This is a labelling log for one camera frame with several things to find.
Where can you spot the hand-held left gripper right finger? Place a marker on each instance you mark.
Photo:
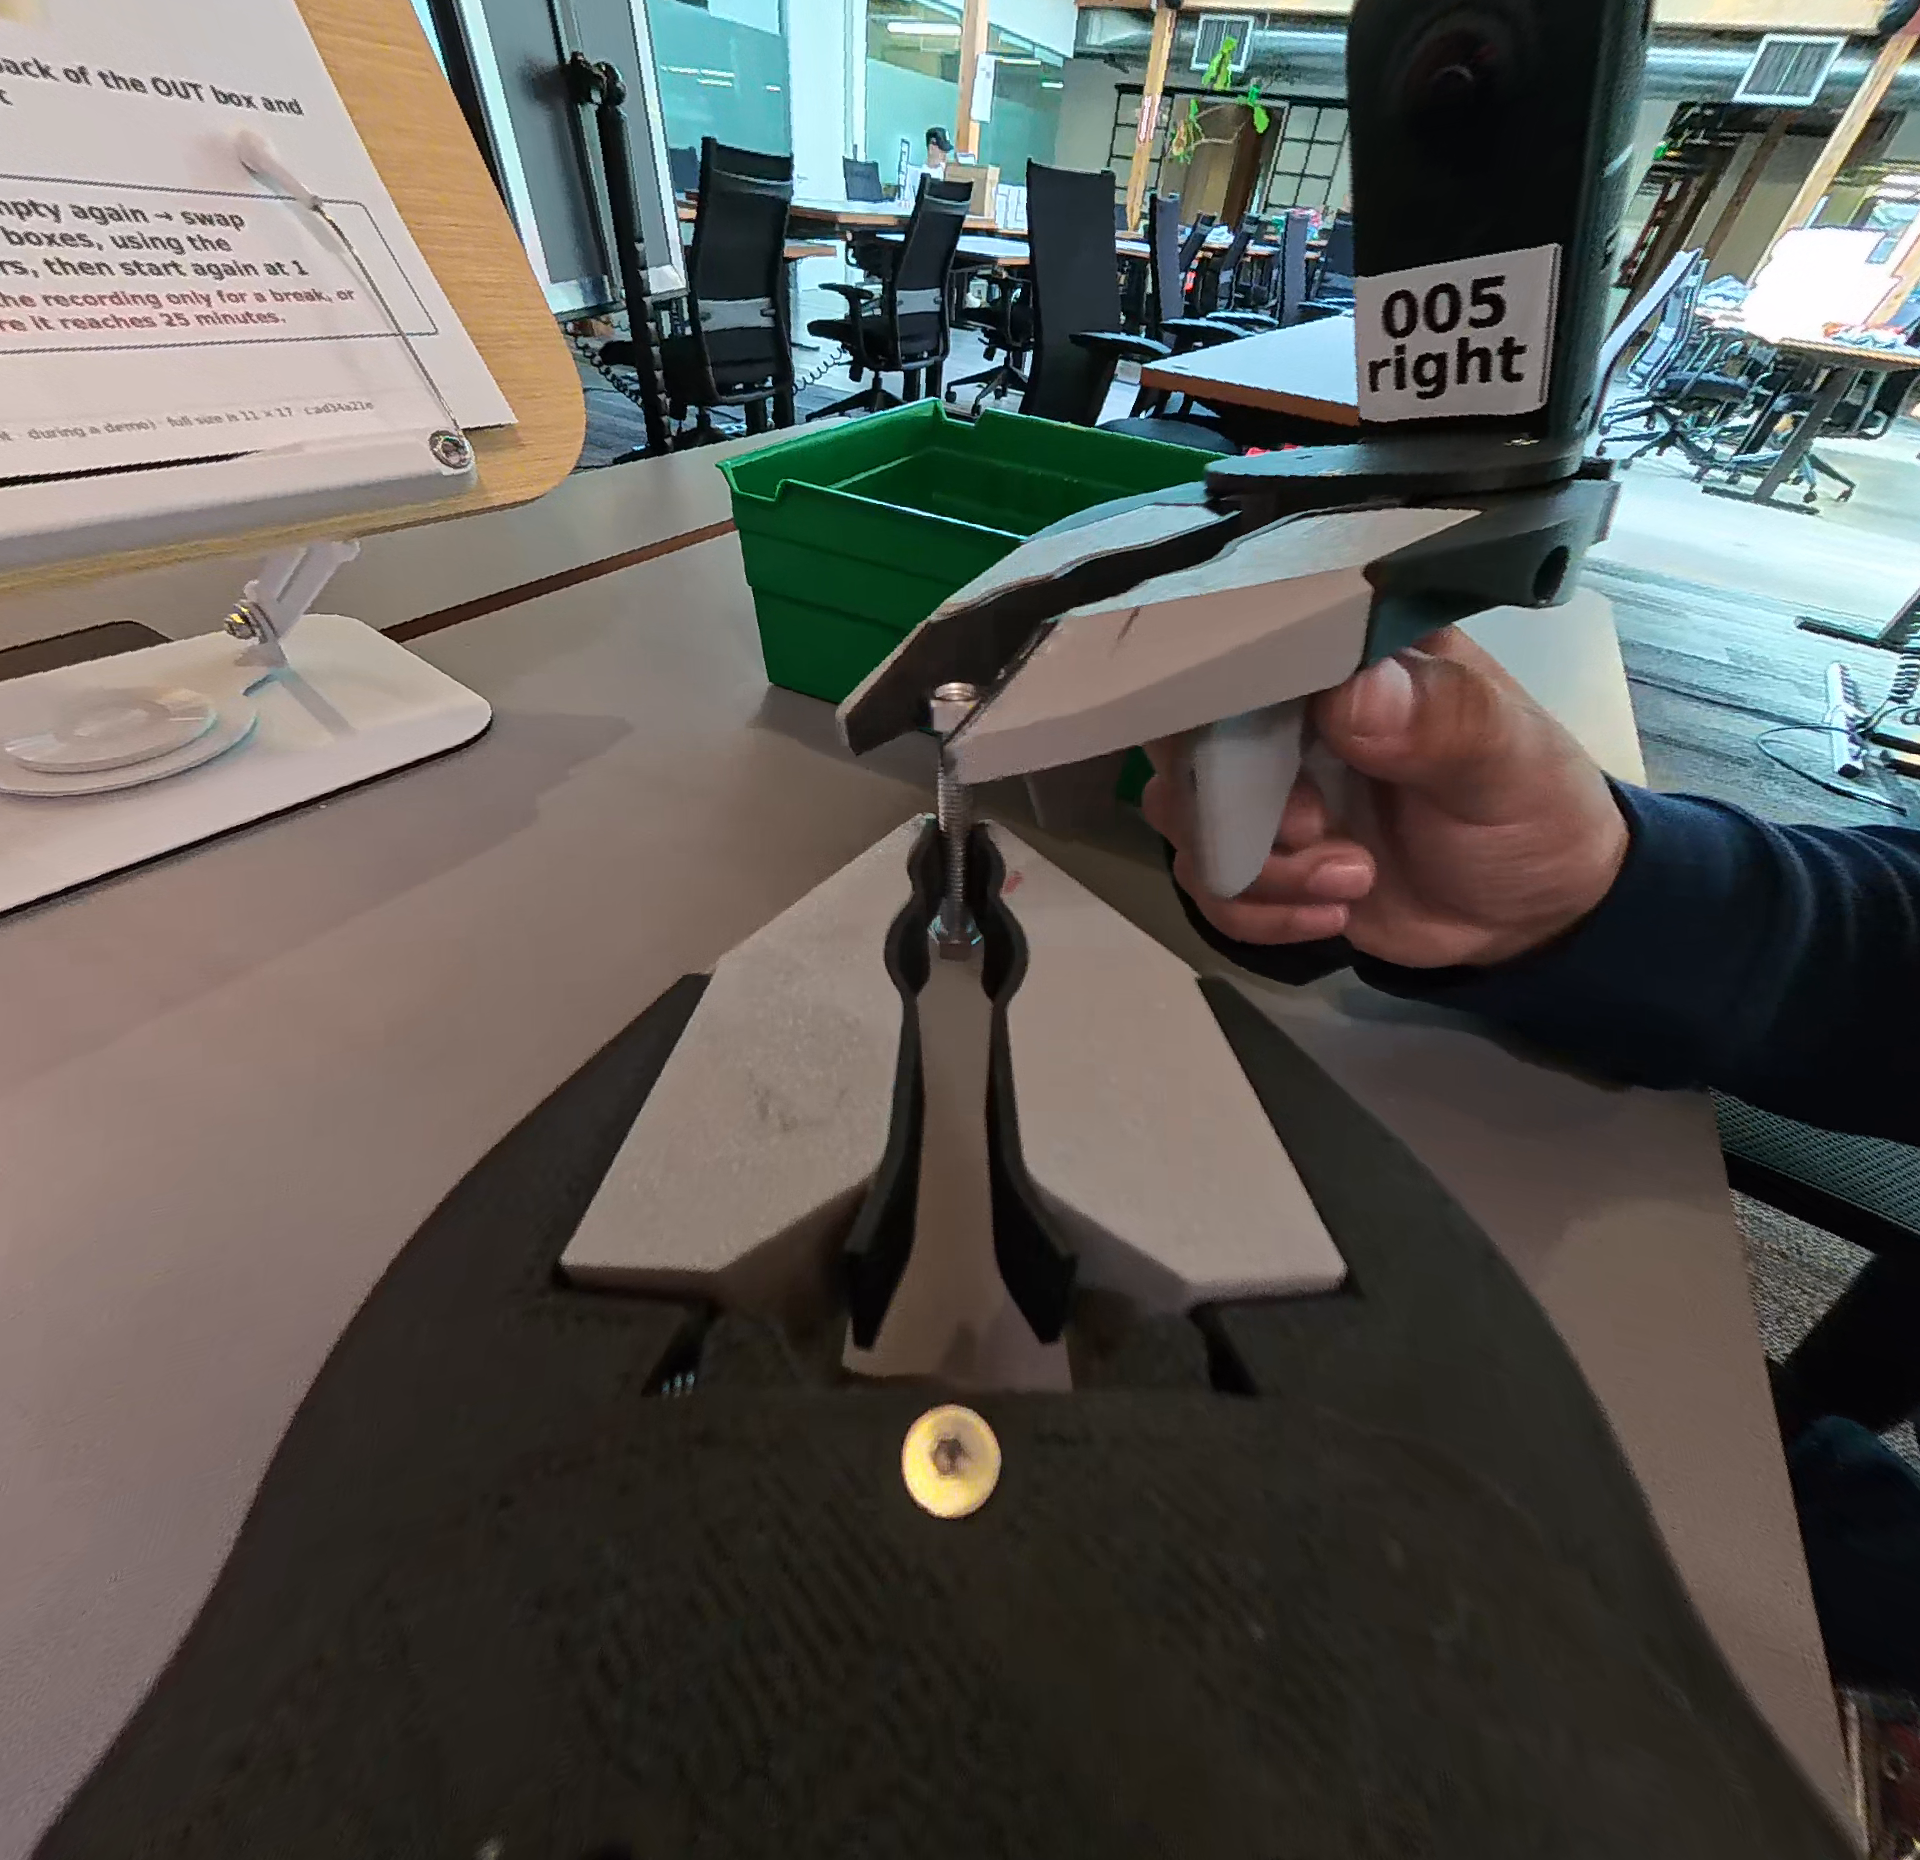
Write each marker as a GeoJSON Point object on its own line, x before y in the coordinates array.
{"type": "Point", "coordinates": [1155, 1124]}

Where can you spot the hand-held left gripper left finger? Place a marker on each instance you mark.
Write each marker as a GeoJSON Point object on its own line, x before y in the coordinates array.
{"type": "Point", "coordinates": [767, 1111]}

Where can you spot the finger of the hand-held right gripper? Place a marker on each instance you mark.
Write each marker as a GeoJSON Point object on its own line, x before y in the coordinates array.
{"type": "Point", "coordinates": [1171, 676]}
{"type": "Point", "coordinates": [1021, 584]}

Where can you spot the steel nut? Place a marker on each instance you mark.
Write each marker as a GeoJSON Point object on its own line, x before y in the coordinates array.
{"type": "Point", "coordinates": [949, 712]}

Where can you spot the green plastic bin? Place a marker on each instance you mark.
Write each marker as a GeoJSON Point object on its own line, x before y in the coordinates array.
{"type": "Point", "coordinates": [842, 572]}

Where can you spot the steel bolt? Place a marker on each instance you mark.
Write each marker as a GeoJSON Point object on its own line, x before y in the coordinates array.
{"type": "Point", "coordinates": [956, 842]}

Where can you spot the person's right forearm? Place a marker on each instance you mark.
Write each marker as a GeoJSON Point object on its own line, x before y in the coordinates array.
{"type": "Point", "coordinates": [1756, 960]}

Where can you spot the person's right hand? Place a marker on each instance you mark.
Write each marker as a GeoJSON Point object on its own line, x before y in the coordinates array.
{"type": "Point", "coordinates": [1469, 826]}

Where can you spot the hanging green plant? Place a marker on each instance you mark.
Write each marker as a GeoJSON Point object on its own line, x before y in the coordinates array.
{"type": "Point", "coordinates": [1224, 92]}

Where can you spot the wooden office table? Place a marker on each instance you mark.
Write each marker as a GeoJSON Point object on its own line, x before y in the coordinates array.
{"type": "Point", "coordinates": [1260, 368]}

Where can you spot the row of black office chairs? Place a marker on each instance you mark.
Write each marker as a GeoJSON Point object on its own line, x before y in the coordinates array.
{"type": "Point", "coordinates": [735, 287]}

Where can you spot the black pole stand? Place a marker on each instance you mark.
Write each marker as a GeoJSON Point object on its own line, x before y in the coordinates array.
{"type": "Point", "coordinates": [617, 241]}

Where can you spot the white stand with wooden board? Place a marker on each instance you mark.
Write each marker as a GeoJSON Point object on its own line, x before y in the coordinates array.
{"type": "Point", "coordinates": [299, 706]}

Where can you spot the person's office chair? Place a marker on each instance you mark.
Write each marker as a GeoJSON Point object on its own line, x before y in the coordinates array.
{"type": "Point", "coordinates": [1830, 1187]}

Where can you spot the grey framed panel on stand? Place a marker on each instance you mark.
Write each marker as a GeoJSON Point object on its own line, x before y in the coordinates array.
{"type": "Point", "coordinates": [509, 92]}

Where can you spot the person's dark clothing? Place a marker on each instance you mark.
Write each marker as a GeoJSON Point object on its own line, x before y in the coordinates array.
{"type": "Point", "coordinates": [1869, 1544]}

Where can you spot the printed instruction sheet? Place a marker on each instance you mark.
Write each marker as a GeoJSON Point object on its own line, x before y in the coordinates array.
{"type": "Point", "coordinates": [181, 120]}

